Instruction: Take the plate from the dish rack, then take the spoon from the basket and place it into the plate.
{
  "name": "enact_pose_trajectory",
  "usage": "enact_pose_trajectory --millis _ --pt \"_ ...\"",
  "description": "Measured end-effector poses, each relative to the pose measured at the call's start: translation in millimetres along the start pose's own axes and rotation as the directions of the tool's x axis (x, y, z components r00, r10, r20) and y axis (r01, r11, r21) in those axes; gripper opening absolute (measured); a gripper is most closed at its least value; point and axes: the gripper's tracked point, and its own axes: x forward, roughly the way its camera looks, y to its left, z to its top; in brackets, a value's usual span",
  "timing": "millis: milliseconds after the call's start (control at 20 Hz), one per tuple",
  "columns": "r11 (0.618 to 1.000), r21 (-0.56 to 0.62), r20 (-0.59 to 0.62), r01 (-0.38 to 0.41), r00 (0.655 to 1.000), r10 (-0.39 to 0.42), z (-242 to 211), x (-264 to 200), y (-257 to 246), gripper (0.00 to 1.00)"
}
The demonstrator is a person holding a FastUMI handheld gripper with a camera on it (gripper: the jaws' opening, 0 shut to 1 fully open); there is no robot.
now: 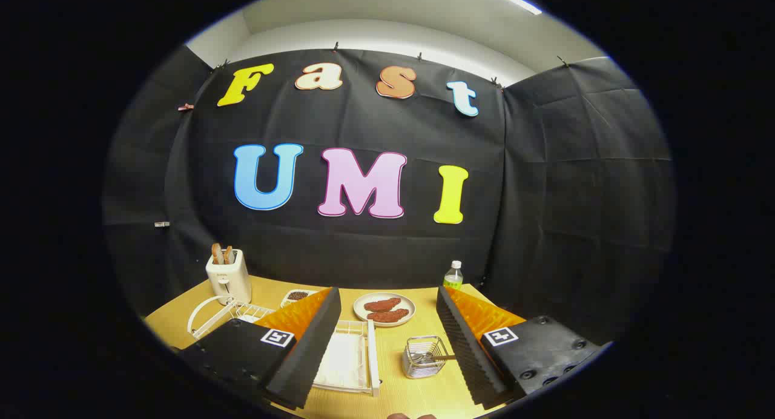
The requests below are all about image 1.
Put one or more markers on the toast bread slice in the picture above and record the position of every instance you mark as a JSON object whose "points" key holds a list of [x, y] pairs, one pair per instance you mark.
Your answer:
{"points": [[216, 254], [228, 255]]}

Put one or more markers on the red meat slice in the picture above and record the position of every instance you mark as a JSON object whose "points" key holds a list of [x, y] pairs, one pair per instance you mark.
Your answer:
{"points": [[389, 315], [382, 304]]}

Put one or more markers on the black backdrop cloth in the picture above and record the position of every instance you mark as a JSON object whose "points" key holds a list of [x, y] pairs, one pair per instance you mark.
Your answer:
{"points": [[363, 249]]}

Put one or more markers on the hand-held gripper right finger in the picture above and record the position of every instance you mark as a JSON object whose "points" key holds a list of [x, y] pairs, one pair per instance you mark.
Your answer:
{"points": [[463, 346]]}

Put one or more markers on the white plate with meat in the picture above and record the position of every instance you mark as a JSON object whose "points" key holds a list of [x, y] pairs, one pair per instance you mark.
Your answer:
{"points": [[362, 313]]}

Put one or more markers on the white sectioned dish of beans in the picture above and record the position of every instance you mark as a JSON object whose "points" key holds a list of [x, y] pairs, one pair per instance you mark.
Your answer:
{"points": [[296, 296]]}

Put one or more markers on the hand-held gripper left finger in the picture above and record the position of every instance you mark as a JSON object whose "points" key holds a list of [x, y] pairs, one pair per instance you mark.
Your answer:
{"points": [[315, 346]]}

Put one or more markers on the white toaster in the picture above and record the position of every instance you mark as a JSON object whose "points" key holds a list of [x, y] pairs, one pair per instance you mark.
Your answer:
{"points": [[230, 280]]}

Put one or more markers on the green label drink bottle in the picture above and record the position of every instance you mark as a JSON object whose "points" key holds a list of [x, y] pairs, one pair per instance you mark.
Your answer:
{"points": [[453, 280]]}

